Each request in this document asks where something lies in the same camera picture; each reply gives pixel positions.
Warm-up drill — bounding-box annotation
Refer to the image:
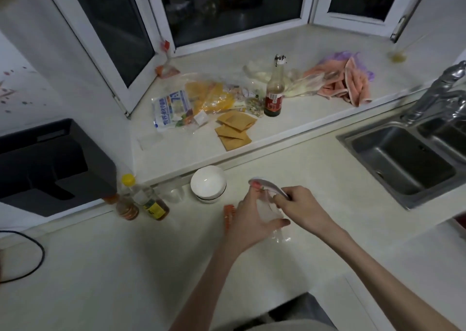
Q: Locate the person's left hand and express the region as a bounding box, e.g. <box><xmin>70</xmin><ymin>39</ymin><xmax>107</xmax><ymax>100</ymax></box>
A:
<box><xmin>222</xmin><ymin>183</ymin><xmax>291</xmax><ymax>255</ymax></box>

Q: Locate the person's right hand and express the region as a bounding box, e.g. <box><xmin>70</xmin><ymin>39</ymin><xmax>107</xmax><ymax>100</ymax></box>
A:
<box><xmin>273</xmin><ymin>186</ymin><xmax>333</xmax><ymax>236</ymax></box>

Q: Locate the clear drinking glass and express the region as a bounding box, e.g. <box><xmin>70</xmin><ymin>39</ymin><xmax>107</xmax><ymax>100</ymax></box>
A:
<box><xmin>255</xmin><ymin>192</ymin><xmax>292</xmax><ymax>242</ymax></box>

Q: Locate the white spoon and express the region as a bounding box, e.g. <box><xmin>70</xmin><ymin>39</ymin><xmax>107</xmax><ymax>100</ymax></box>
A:
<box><xmin>249</xmin><ymin>177</ymin><xmax>291</xmax><ymax>200</ymax></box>

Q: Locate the person's left forearm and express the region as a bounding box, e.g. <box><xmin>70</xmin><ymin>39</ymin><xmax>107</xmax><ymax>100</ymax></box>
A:
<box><xmin>174</xmin><ymin>243</ymin><xmax>255</xmax><ymax>331</ymax></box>

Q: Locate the person's right forearm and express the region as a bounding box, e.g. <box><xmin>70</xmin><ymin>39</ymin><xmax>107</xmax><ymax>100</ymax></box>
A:
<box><xmin>309</xmin><ymin>220</ymin><xmax>462</xmax><ymax>331</ymax></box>

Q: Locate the orange sachet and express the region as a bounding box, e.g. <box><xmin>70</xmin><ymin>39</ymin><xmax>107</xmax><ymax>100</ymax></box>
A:
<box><xmin>224</xmin><ymin>204</ymin><xmax>238</xmax><ymax>230</ymax></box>

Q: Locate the brown paper sachet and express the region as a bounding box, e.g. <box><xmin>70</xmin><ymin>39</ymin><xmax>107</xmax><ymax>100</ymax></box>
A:
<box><xmin>219</xmin><ymin>133</ymin><xmax>253</xmax><ymax>152</ymax></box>
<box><xmin>214</xmin><ymin>125</ymin><xmax>249</xmax><ymax>141</ymax></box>
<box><xmin>217</xmin><ymin>110</ymin><xmax>258</xmax><ymax>131</ymax></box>

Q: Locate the white bowl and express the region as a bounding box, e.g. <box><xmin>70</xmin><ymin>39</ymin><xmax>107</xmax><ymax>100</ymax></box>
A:
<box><xmin>190</xmin><ymin>165</ymin><xmax>227</xmax><ymax>204</ymax></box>

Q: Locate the person's grey clothing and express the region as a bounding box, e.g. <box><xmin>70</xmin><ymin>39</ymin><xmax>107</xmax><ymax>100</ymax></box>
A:
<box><xmin>247</xmin><ymin>292</ymin><xmax>338</xmax><ymax>331</ymax></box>

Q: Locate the clear nut snack packet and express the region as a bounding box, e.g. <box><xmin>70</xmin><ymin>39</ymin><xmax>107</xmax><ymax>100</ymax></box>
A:
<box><xmin>244</xmin><ymin>95</ymin><xmax>265</xmax><ymax>119</ymax></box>

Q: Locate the dark sauce bottle red label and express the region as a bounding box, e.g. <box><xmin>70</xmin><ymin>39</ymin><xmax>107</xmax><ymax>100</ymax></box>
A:
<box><xmin>264</xmin><ymin>54</ymin><xmax>288</xmax><ymax>117</ymax></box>

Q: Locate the small clear glass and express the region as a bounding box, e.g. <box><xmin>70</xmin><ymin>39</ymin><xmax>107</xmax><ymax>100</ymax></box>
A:
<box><xmin>163</xmin><ymin>188</ymin><xmax>183</xmax><ymax>204</ymax></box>

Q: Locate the steel kitchen sink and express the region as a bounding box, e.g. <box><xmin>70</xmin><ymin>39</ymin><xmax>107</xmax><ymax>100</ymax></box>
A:
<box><xmin>336</xmin><ymin>119</ymin><xmax>466</xmax><ymax>211</ymax></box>

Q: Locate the clear plastic bag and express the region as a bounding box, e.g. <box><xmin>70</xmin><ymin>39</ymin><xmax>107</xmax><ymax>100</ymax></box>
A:
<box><xmin>243</xmin><ymin>59</ymin><xmax>325</xmax><ymax>98</ymax></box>

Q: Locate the small white packet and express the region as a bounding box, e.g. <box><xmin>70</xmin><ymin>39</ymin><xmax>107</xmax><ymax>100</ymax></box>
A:
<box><xmin>183</xmin><ymin>110</ymin><xmax>209</xmax><ymax>130</ymax></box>

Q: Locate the yellow label sauce bottle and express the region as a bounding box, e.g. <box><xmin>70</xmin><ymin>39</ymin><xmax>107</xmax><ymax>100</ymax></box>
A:
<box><xmin>132</xmin><ymin>185</ymin><xmax>170</xmax><ymax>221</ymax></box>

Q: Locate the pink cloth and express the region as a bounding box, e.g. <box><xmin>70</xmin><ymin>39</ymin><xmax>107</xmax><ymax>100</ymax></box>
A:
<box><xmin>303</xmin><ymin>57</ymin><xmax>373</xmax><ymax>108</ymax></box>

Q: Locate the yellow plastic bag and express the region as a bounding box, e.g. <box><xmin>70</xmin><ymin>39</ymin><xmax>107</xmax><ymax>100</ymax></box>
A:
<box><xmin>185</xmin><ymin>81</ymin><xmax>236</xmax><ymax>115</ymax></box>

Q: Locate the blue white food packet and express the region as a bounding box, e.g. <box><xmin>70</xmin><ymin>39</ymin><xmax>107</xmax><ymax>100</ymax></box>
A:
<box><xmin>152</xmin><ymin>90</ymin><xmax>193</xmax><ymax>133</ymax></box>

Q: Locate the yellow cap oil bottle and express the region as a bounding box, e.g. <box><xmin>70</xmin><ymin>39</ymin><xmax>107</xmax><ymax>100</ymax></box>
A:
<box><xmin>116</xmin><ymin>174</ymin><xmax>140</xmax><ymax>221</ymax></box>

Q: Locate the purple plastic bag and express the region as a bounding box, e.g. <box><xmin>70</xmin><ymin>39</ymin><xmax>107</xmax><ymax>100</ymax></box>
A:
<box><xmin>327</xmin><ymin>51</ymin><xmax>375</xmax><ymax>81</ymax></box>

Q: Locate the red object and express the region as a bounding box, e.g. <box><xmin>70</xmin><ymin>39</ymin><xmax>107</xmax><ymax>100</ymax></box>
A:
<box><xmin>451</xmin><ymin>213</ymin><xmax>466</xmax><ymax>234</ymax></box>

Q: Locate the small orange plastic bag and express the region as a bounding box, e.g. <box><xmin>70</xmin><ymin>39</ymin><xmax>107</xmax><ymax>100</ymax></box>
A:
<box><xmin>155</xmin><ymin>39</ymin><xmax>181</xmax><ymax>79</ymax></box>

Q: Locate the yellow dish brush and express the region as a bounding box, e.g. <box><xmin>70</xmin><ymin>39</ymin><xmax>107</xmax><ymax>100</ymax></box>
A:
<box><xmin>387</xmin><ymin>35</ymin><xmax>429</xmax><ymax>64</ymax></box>

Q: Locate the chrome faucet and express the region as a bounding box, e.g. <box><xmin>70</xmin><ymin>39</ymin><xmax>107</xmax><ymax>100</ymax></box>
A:
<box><xmin>400</xmin><ymin>60</ymin><xmax>466</xmax><ymax>124</ymax></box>

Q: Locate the black range hood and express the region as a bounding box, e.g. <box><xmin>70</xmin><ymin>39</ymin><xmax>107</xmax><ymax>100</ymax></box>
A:
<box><xmin>0</xmin><ymin>119</ymin><xmax>118</xmax><ymax>218</ymax></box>

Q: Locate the white window frame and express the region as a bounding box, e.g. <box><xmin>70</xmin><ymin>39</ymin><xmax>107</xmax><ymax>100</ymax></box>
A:
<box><xmin>38</xmin><ymin>0</ymin><xmax>436</xmax><ymax>119</ymax></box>

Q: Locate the grey window handle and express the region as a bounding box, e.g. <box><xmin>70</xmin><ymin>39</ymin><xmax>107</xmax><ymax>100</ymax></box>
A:
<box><xmin>390</xmin><ymin>15</ymin><xmax>407</xmax><ymax>44</ymax></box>

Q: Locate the black cable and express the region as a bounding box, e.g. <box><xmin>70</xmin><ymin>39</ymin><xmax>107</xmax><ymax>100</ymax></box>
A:
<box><xmin>0</xmin><ymin>230</ymin><xmax>46</xmax><ymax>284</ymax></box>

